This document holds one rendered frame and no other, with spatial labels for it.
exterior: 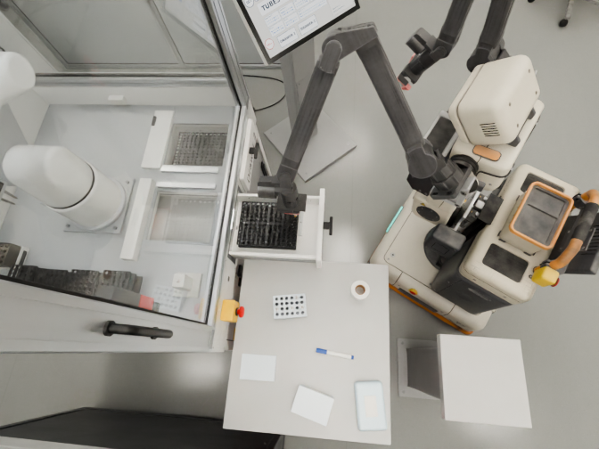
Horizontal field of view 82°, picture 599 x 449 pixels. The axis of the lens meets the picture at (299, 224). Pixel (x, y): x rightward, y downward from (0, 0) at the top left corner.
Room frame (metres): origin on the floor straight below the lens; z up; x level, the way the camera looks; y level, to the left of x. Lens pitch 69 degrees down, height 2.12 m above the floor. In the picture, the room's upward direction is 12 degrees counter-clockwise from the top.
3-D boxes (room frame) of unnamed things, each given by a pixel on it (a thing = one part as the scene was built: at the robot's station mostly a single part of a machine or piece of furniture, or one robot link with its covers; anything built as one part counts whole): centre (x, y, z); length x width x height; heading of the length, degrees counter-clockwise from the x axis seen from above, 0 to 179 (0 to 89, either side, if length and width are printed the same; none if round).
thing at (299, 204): (0.50, 0.01, 1.04); 0.10 x 0.07 x 0.07; 73
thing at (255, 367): (-0.01, 0.25, 0.77); 0.13 x 0.09 x 0.02; 75
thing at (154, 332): (0.10, 0.33, 1.45); 0.05 x 0.03 x 0.19; 75
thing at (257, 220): (0.49, 0.12, 0.87); 0.22 x 0.18 x 0.06; 75
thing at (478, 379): (-0.19, -0.52, 0.38); 0.30 x 0.30 x 0.76; 75
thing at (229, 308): (0.20, 0.30, 0.88); 0.07 x 0.05 x 0.07; 165
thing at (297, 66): (1.41, -0.19, 0.51); 0.50 x 0.45 x 1.02; 26
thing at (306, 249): (0.49, 0.13, 0.86); 0.40 x 0.26 x 0.06; 75
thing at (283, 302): (0.18, 0.10, 0.78); 0.12 x 0.08 x 0.04; 83
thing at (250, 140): (0.82, 0.15, 0.87); 0.29 x 0.02 x 0.11; 165
